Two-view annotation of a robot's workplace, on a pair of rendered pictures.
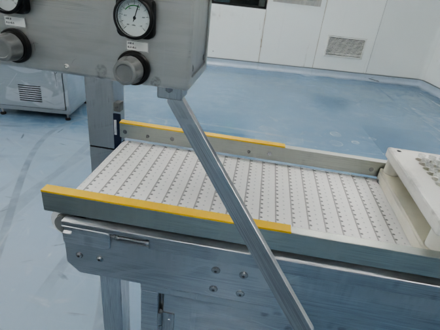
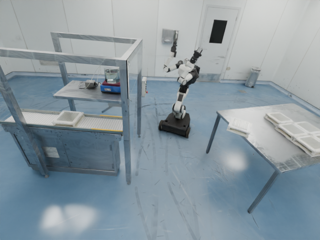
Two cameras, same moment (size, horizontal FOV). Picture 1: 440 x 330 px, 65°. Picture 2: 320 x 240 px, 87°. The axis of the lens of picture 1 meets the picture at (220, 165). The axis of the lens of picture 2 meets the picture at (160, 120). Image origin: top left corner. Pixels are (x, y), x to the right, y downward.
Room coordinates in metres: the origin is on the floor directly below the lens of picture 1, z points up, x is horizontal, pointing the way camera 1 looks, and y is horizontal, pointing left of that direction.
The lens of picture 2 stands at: (2.11, 0.46, 2.00)
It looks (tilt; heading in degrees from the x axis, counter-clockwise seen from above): 34 degrees down; 174
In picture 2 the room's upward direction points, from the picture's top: 5 degrees clockwise
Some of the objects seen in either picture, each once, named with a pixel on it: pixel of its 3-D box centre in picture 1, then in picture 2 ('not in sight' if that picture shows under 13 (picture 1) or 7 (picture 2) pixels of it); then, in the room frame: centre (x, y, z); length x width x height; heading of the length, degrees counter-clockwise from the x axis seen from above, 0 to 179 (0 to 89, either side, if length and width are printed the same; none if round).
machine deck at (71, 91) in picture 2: not in sight; (95, 91); (0.52, -0.07, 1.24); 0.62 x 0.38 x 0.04; 85
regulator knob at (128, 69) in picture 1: (129, 65); not in sight; (0.33, 0.10, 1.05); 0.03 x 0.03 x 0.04; 85
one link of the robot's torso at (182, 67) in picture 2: not in sight; (188, 74); (-0.68, 1.15, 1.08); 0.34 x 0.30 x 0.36; 21
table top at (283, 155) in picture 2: not in sight; (288, 128); (0.44, 2.32, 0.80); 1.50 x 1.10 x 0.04; 104
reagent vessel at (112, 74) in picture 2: not in sight; (112, 71); (0.49, 0.12, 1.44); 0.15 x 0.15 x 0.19
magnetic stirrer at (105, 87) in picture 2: not in sight; (113, 85); (0.48, 0.12, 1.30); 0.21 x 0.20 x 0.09; 175
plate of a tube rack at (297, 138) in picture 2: not in sight; (312, 143); (0.82, 2.28, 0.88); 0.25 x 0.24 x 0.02; 12
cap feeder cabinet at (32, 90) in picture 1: (42, 63); not in sight; (2.84, 1.56, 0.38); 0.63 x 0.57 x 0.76; 93
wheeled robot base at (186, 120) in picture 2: not in sight; (178, 118); (-0.63, 1.10, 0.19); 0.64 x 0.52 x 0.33; 157
